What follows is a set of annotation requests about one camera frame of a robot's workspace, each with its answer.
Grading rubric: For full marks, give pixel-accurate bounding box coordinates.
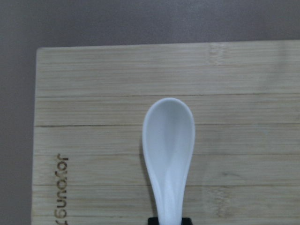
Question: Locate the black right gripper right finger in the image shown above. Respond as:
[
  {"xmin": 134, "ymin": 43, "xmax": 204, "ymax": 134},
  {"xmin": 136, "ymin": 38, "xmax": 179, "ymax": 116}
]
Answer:
[{"xmin": 181, "ymin": 217, "xmax": 193, "ymax": 225}]

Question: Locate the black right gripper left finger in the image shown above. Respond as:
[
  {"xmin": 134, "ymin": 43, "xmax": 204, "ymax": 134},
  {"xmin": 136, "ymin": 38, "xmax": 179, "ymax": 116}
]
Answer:
[{"xmin": 147, "ymin": 217, "xmax": 159, "ymax": 225}]

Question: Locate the white ceramic spoon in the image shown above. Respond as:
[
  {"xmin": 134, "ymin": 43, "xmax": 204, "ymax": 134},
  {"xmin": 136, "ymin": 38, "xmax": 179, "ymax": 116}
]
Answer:
[{"xmin": 142, "ymin": 97, "xmax": 195, "ymax": 225}]

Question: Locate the bamboo cutting board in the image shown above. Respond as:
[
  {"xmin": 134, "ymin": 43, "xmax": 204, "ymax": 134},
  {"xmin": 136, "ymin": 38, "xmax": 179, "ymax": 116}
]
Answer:
[{"xmin": 31, "ymin": 40, "xmax": 300, "ymax": 225}]

